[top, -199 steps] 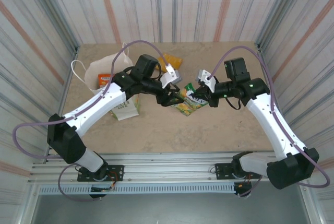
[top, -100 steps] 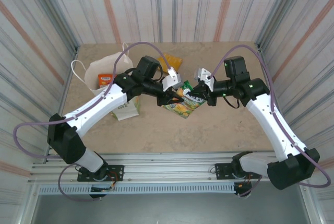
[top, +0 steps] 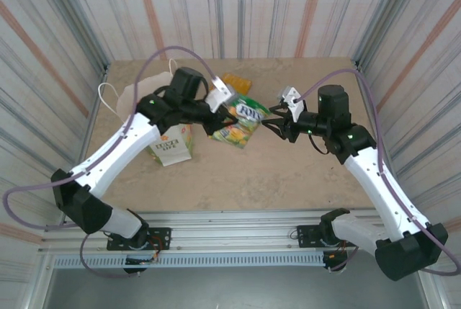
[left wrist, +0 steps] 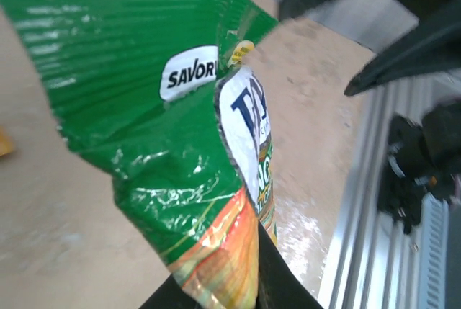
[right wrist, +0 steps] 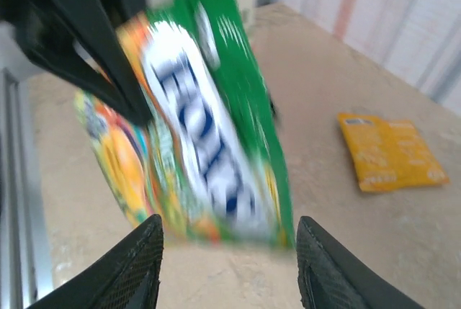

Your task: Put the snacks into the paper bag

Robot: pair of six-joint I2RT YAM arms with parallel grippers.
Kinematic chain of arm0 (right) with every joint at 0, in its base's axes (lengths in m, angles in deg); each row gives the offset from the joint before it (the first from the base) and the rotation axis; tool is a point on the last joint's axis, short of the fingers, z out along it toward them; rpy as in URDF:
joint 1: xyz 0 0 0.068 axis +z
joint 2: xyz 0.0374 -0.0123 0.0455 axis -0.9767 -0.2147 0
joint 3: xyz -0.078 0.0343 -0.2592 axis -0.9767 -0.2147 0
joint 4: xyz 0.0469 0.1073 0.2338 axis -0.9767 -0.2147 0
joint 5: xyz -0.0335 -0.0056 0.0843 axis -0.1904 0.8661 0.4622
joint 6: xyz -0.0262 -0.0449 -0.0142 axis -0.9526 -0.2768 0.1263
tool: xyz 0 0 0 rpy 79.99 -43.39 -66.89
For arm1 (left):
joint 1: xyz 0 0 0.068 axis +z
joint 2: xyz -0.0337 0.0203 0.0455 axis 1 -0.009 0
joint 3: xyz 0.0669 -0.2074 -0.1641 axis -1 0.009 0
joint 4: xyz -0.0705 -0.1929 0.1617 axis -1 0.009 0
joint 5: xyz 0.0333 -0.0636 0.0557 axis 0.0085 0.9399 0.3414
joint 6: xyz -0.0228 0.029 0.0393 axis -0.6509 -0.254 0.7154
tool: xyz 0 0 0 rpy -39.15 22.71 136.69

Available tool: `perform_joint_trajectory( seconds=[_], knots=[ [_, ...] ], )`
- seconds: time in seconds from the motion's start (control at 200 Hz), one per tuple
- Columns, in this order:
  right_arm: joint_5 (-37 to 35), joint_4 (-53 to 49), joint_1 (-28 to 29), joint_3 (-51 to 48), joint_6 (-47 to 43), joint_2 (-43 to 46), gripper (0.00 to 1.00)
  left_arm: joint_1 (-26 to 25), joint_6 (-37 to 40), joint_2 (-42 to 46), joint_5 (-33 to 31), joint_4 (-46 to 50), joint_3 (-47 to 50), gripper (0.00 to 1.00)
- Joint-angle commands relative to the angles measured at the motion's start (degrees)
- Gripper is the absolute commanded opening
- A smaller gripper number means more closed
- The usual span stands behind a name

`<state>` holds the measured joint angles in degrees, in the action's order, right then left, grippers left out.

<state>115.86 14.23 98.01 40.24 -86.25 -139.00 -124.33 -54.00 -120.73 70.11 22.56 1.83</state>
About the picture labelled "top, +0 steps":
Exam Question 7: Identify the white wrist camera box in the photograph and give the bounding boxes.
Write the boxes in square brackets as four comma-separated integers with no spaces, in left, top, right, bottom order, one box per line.
[205,76,235,114]
[277,86,307,122]

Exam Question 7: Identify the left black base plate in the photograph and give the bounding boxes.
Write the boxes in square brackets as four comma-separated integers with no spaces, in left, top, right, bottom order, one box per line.
[107,227,172,251]

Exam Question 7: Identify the right black base connector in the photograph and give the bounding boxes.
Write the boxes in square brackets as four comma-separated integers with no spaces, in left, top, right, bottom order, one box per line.
[323,251,349,273]

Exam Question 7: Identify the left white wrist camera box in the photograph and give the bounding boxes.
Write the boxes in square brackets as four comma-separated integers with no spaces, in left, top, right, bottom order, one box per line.
[205,76,235,114]

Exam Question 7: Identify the yellow-green Fox's candy packet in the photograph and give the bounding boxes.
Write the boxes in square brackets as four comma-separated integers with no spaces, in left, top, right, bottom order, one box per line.
[209,94,272,150]

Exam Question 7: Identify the right metal side beam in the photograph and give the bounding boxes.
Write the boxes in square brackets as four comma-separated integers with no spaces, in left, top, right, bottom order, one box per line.
[353,59,410,220]

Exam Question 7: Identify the yellow snack packet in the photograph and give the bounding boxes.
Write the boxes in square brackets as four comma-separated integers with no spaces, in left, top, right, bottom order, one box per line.
[221,73,252,96]

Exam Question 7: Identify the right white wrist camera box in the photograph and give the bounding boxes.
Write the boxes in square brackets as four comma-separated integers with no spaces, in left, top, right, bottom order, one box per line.
[277,86,307,122]

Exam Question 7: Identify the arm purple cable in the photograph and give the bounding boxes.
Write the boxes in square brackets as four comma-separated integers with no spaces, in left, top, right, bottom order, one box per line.
[2,45,221,279]
[295,68,461,277]

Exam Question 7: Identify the perforated metal cable tray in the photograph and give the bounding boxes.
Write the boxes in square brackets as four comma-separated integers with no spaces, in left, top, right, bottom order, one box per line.
[52,253,328,269]

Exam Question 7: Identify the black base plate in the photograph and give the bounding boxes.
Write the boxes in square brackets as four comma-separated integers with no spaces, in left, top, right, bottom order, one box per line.
[107,227,172,251]
[295,224,363,249]

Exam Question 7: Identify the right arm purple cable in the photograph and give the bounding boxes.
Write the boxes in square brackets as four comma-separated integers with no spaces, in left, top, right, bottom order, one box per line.
[295,68,461,277]

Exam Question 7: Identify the aluminium mounting rail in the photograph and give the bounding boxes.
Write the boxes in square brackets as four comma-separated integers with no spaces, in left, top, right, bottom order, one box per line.
[38,210,430,254]

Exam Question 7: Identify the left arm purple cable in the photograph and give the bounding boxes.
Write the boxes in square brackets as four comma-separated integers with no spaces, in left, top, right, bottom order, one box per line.
[2,45,221,279]

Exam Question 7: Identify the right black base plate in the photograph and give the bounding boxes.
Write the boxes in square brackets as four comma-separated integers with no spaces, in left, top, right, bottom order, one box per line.
[295,224,363,249]

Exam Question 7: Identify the grey metal lower panel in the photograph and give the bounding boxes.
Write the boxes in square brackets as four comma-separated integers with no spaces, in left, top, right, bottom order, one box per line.
[42,267,431,309]

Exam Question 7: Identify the white floral paper bag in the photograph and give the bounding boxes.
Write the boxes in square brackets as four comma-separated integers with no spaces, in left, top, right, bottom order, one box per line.
[97,58,196,169]

